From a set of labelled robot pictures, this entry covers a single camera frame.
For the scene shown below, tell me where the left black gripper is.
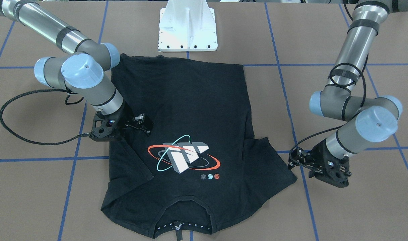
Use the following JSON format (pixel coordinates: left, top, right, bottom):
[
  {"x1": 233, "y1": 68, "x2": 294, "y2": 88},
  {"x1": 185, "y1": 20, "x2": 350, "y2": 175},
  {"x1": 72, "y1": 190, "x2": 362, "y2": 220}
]
[{"x1": 288, "y1": 139, "x2": 332, "y2": 174}]

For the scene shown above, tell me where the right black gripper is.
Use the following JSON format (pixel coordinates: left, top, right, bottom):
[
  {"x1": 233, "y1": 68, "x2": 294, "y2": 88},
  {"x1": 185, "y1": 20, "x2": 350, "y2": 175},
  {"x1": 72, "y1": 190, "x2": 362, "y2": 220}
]
[{"x1": 114, "y1": 100, "x2": 154, "y2": 136}]

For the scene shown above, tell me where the black printed t-shirt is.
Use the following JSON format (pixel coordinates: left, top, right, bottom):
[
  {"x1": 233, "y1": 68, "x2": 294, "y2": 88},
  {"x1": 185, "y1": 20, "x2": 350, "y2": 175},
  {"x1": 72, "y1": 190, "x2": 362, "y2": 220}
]
[{"x1": 101, "y1": 54, "x2": 297, "y2": 238}]

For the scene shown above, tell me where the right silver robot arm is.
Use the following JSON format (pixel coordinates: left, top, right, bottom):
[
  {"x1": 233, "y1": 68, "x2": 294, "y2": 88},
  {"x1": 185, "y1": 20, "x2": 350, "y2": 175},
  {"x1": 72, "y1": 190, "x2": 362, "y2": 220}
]
[{"x1": 0, "y1": 0, "x2": 153, "y2": 141}]

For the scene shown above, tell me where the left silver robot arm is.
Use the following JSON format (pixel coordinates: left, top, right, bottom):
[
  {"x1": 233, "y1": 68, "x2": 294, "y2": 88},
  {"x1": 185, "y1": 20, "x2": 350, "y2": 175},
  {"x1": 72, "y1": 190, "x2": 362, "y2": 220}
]
[{"x1": 288, "y1": 0, "x2": 408, "y2": 174}]

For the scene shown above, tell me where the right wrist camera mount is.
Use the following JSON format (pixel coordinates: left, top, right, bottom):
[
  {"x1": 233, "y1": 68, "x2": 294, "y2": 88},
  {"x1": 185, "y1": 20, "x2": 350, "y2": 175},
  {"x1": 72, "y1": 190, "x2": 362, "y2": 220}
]
[{"x1": 89, "y1": 111, "x2": 121, "y2": 142}]

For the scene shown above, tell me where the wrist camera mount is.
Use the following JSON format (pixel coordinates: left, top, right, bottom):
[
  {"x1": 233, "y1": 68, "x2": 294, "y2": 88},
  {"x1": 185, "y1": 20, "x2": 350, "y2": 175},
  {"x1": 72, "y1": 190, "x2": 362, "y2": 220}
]
[
  {"x1": 89, "y1": 111, "x2": 121, "y2": 142},
  {"x1": 309, "y1": 155, "x2": 352, "y2": 188}
]

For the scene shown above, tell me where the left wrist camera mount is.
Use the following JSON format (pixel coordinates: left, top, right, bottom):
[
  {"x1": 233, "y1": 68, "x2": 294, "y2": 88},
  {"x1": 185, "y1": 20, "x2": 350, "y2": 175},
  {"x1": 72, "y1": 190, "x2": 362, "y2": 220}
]
[{"x1": 309, "y1": 155, "x2": 352, "y2": 188}]

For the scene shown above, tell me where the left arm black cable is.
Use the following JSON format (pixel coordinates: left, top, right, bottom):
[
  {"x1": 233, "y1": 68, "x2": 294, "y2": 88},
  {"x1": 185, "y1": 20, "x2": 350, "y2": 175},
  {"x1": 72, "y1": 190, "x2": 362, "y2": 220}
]
[{"x1": 289, "y1": 3, "x2": 370, "y2": 158}]

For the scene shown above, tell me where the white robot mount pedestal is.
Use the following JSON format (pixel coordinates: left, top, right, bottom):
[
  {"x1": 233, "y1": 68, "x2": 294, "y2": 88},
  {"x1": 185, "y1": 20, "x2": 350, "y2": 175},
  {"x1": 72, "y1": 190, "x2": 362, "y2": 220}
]
[{"x1": 158, "y1": 0, "x2": 218, "y2": 52}]

